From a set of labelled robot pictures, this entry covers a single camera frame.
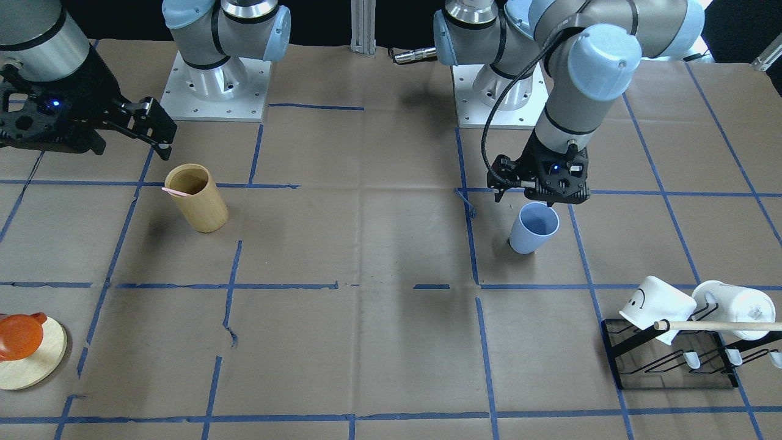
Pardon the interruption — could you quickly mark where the pink chopstick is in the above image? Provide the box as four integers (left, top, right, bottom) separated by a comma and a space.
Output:
161, 187, 191, 197

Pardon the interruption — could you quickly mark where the white plain mug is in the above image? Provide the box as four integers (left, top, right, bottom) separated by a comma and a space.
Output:
692, 279, 776, 323

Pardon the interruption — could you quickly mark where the white smiley mug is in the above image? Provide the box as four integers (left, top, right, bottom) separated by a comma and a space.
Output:
618, 276, 696, 329

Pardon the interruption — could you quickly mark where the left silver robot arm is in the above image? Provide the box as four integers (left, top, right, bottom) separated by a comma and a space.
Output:
433, 1, 706, 205

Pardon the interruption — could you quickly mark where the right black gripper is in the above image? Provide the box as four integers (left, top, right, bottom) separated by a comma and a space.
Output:
2, 46, 178, 161

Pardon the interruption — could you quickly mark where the aluminium frame post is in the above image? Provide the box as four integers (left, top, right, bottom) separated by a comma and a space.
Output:
349, 0, 376, 57

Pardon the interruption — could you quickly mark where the orange mug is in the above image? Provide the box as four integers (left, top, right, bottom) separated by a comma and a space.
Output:
1, 312, 48, 362

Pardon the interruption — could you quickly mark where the black wire mug rack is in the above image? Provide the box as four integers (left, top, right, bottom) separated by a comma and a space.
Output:
601, 318, 780, 390

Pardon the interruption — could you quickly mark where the bamboo chopstick holder cup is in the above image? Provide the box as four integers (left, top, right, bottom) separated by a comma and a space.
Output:
164, 163, 228, 233

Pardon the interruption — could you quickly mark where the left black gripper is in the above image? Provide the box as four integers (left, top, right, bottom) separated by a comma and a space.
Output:
487, 131, 590, 206

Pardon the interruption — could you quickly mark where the light blue plastic cup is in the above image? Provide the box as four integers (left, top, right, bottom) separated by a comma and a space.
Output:
509, 202, 560, 254

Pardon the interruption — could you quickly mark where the wooden mug tree stand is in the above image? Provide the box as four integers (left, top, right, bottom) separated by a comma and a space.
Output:
1, 317, 68, 391

